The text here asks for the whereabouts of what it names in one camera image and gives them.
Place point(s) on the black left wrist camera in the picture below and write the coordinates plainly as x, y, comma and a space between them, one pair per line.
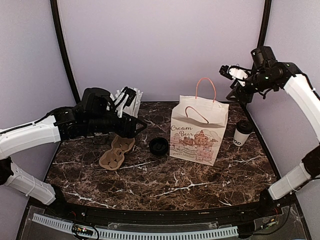
95, 101

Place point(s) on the white paper coffee cup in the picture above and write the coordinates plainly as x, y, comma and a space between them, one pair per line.
240, 137

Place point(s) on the black frame post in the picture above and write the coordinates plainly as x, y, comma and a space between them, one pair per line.
264, 23
63, 49

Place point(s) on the white slotted cable duct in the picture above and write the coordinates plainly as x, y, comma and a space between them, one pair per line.
132, 232

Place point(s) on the stack of black cup lids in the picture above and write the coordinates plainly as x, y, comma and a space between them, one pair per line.
159, 146

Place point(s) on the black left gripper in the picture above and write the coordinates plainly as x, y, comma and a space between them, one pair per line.
130, 132

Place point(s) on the brown cardboard cup carrier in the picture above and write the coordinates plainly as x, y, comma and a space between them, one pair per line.
113, 158

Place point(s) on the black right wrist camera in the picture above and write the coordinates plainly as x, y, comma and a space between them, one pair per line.
263, 57

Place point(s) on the bundle of white wrapped straws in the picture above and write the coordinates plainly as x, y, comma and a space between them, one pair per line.
127, 100

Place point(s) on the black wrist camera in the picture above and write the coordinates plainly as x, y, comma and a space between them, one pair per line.
95, 101
263, 57

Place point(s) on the black right frame post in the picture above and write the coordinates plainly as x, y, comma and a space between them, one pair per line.
264, 23

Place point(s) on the black left frame post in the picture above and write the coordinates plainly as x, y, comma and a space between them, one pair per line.
63, 49

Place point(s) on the white paper takeout bag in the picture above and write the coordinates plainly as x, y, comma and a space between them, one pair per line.
197, 128

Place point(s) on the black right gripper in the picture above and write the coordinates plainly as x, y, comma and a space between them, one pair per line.
239, 91

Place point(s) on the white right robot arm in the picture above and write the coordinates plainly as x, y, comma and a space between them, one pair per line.
273, 76

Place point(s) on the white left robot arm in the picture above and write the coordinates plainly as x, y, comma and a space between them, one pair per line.
58, 125

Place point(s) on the black table front rail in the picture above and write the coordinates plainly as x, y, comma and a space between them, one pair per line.
234, 215

